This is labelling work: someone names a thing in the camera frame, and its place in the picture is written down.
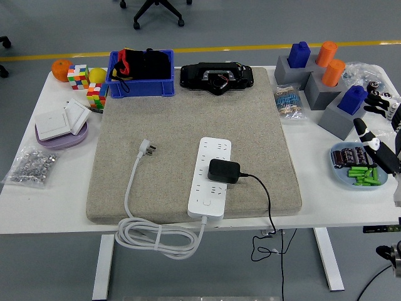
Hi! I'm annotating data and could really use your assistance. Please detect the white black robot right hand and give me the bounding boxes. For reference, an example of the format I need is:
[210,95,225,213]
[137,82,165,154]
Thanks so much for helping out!
[353,92,401,208]

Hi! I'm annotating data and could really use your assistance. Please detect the black power adapter plug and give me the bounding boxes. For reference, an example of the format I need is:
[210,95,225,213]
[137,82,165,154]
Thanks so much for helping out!
[206,159,241,184]

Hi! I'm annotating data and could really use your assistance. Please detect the white power strip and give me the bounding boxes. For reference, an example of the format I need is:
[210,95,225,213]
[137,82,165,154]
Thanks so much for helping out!
[187,137,232,220]

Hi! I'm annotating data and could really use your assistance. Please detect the thin black adapter cord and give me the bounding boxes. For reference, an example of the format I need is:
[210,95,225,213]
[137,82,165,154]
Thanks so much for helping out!
[239,171,298,301]

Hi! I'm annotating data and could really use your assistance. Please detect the empty-looking clear plastic bag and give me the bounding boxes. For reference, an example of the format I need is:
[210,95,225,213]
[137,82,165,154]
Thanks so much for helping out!
[357,127,401,150]

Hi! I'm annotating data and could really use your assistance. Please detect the row of black capacitors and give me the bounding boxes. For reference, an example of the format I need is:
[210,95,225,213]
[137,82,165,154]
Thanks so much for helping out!
[331,146,378,169]

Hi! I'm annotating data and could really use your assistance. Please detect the pile of green batteries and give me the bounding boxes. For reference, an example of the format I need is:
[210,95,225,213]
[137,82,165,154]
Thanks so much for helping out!
[347,166,382,186]

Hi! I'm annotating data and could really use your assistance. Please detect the blue square peg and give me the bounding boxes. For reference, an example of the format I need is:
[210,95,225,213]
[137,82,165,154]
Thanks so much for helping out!
[287,41,311,69]
[336,85,369,116]

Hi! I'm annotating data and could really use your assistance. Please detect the light blue oval plate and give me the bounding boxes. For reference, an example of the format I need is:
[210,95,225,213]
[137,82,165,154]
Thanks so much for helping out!
[330,142,389,191]

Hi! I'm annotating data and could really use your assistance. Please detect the bag of black cylinder cells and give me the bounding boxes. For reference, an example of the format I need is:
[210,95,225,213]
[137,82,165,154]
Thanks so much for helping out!
[366,80,393,98]

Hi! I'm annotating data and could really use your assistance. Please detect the clear bag of blue parts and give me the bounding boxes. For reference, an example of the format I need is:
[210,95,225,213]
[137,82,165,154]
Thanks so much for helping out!
[341,61,388,92]

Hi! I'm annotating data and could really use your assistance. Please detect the orange cylinder peg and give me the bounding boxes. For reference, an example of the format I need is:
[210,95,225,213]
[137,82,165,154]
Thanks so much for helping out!
[315,40,338,68]
[321,59,346,88]

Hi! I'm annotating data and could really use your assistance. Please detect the black table control panel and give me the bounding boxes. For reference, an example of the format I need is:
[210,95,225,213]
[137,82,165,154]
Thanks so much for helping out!
[362,224,401,235]

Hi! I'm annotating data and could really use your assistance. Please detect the clear bag of resistors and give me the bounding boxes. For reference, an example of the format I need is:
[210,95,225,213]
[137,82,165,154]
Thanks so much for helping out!
[273,83,308,120]

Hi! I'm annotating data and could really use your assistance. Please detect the wide grey peg block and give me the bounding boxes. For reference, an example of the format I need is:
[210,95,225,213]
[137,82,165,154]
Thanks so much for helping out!
[274,54,320,91]

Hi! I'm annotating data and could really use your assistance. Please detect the white table leg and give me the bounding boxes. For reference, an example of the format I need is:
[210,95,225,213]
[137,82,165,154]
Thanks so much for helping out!
[91,234,115,301]
[313,227,345,292]

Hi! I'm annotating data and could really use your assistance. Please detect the grey-brown felt mat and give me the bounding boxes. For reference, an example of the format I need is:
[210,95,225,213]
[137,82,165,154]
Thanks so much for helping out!
[86,66,303,225]

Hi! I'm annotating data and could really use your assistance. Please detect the black electronic device housing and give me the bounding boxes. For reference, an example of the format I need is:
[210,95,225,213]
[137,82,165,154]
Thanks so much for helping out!
[180,61,254,96]

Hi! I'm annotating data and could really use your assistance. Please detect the black and red fabric bundle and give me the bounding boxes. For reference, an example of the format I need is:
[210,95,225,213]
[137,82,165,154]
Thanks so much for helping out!
[108,48,172,93]

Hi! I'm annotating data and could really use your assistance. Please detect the blue plastic bin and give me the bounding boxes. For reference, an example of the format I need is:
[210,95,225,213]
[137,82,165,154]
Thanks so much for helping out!
[105,49,175,98]

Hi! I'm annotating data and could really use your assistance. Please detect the black office chair base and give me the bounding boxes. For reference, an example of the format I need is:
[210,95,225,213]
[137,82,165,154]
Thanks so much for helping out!
[120,0,193,31]

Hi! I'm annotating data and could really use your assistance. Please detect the colourful puzzle cube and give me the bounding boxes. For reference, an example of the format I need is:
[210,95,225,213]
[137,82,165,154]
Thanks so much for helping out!
[86,82,109,110]
[66,64,90,91]

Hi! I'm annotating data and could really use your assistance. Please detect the yellow lemon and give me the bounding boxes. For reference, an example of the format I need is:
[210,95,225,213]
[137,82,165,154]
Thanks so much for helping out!
[88,67,108,85]

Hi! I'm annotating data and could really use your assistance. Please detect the purple oval tray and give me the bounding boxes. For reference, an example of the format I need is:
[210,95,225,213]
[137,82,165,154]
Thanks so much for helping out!
[34,120,90,151]

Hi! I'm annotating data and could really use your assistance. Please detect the orange fruit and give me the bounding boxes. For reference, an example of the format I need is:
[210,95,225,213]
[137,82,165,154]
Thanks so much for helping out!
[51,59,73,83]

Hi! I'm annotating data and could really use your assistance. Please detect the clear bag of metal nuts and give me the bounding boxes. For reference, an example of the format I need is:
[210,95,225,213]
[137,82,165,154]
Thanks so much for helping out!
[1,145,63,189]

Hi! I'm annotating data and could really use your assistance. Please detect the black chair castor base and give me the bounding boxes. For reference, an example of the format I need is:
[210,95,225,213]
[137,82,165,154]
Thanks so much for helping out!
[0,35,13,78]

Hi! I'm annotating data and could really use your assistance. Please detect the white power cord with plug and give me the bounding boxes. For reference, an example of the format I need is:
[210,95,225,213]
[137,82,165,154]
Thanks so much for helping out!
[114,139,208,260]

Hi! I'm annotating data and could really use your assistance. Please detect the white wall switch panel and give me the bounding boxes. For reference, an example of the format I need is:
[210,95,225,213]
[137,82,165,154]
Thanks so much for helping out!
[34,108,71,142]
[64,98,91,136]

